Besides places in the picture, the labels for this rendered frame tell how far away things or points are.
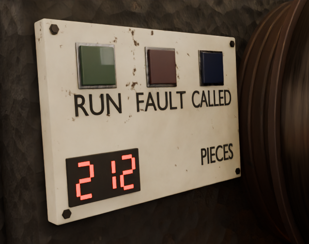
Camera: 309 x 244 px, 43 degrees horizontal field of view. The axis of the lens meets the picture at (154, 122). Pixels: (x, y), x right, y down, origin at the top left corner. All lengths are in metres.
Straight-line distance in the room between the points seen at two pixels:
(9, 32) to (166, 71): 0.16
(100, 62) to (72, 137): 0.07
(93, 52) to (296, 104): 0.23
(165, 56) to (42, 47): 0.13
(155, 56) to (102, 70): 0.07
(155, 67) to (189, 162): 0.12
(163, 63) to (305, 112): 0.16
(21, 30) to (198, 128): 0.22
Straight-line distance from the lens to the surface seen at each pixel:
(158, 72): 0.41
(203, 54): 0.46
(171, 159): 0.43
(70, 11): 0.39
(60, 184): 0.36
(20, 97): 0.38
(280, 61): 0.47
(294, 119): 0.46
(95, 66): 0.37
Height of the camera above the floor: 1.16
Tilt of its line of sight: 3 degrees down
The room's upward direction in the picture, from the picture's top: 3 degrees counter-clockwise
